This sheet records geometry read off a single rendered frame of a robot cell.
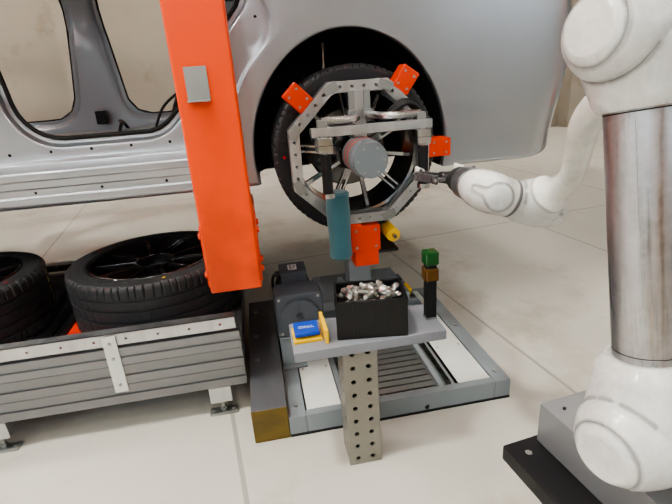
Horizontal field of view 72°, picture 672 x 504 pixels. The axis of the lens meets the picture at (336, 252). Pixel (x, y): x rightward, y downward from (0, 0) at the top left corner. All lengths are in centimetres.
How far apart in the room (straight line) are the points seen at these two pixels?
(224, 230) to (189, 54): 49
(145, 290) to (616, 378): 142
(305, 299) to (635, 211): 119
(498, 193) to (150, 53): 667
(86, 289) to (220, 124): 81
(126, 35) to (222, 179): 621
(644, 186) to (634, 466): 40
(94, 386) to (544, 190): 153
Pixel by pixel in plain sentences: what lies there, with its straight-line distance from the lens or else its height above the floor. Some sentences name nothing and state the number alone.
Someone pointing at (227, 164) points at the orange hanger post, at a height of 92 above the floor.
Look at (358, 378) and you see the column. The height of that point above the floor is 31.
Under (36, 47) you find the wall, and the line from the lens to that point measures 770.
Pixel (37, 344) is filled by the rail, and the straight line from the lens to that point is 182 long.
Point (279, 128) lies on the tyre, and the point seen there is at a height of 97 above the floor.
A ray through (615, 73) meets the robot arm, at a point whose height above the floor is 111.
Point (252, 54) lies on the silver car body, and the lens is 193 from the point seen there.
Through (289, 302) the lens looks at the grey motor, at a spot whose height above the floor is 38.
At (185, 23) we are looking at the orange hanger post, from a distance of 140.
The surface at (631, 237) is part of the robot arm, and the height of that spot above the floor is 88.
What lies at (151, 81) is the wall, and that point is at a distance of 749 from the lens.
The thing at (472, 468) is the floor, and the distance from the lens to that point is 160.
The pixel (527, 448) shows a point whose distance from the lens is 125.
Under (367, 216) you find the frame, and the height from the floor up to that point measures 60.
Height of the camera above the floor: 113
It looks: 20 degrees down
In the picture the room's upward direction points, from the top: 4 degrees counter-clockwise
